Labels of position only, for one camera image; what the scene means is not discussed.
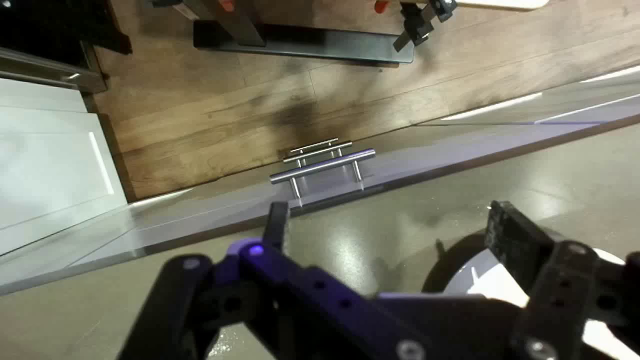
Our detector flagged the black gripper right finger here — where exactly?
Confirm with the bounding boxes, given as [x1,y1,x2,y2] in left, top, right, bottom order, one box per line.
[484,197,640,360]

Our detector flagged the white robot mounting table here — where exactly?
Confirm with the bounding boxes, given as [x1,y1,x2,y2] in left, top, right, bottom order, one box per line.
[0,45,130,258]

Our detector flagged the black metal stand base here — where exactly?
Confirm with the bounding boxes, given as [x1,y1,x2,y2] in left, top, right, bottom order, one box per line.
[191,0,416,67]

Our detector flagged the black clamp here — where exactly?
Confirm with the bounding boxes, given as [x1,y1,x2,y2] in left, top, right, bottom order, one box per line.
[390,0,459,53]

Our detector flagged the white kitchen cabinet unit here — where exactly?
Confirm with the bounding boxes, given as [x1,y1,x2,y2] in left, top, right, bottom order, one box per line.
[0,61,640,298]

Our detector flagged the silver bar drawer handle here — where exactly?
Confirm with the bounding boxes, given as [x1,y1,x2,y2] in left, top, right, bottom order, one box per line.
[289,135,352,151]
[268,147,378,207]
[281,144,356,170]

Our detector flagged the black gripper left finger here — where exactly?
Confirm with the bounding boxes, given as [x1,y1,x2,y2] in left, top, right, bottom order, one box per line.
[118,200,427,360]

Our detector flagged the white wide drawer front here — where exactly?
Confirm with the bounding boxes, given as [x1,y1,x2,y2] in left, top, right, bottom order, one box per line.
[65,112,482,268]

